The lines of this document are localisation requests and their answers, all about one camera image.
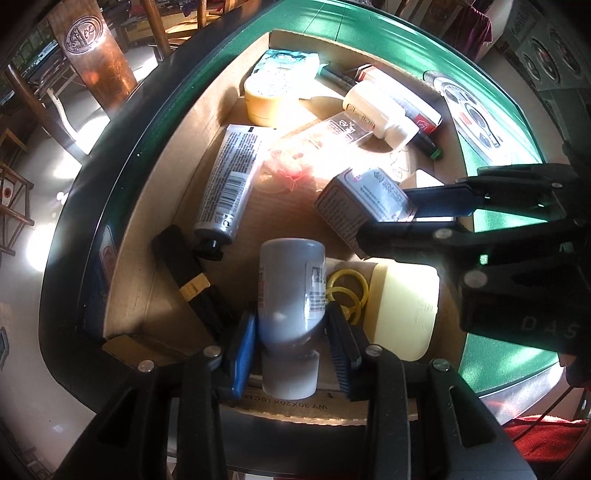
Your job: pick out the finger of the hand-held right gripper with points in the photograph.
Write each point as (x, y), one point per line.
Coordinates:
(438, 201)
(401, 235)

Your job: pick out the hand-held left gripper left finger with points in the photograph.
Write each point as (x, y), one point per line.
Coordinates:
(242, 355)

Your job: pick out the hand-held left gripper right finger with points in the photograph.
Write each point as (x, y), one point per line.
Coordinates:
(339, 350)

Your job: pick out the small white box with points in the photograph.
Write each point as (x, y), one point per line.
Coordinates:
(360, 203)

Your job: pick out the black marker with green cap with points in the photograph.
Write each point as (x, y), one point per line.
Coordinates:
(427, 146)

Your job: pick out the gold scissors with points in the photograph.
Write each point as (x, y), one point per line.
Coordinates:
(346, 288)

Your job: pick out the wide white bottle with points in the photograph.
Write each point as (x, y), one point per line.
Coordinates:
(288, 304)

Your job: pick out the cream power bank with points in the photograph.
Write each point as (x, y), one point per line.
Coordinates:
(401, 314)

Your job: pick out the grey box with red end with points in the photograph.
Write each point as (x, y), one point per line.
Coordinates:
(415, 108)

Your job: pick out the black packet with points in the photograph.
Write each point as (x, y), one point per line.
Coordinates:
(184, 272)

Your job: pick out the slim white bottle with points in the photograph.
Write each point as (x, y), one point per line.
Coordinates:
(374, 108)

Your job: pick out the clear case with red item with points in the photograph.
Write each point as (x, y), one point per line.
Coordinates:
(323, 143)

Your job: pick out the shallow cardboard box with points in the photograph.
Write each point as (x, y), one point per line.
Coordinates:
(277, 221)

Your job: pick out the grey tube with black cap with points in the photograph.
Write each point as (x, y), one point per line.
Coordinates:
(231, 184)

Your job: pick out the yellow tape roll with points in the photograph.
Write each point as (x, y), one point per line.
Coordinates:
(263, 101)

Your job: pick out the teal cartoon printed box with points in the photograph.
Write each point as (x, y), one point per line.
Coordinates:
(286, 62)

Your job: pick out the round dice control panel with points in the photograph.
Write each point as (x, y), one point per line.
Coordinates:
(466, 110)

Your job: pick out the red garment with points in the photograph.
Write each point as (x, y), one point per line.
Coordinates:
(545, 436)

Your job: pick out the maroon cloth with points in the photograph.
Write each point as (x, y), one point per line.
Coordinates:
(475, 23)

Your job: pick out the printed carton with round pictures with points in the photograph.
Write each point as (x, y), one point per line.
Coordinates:
(549, 50)

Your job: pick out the dark wooden chair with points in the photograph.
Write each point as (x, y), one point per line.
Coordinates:
(429, 14)

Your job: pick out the bamboo stool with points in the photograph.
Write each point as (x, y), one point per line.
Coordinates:
(14, 198)

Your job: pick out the white curved table leg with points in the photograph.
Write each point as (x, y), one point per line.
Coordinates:
(60, 110)

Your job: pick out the wooden chair with carved medallion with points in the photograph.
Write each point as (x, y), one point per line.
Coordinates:
(92, 50)

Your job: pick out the wooden chair with curved rail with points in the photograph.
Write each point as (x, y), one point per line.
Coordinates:
(154, 23)

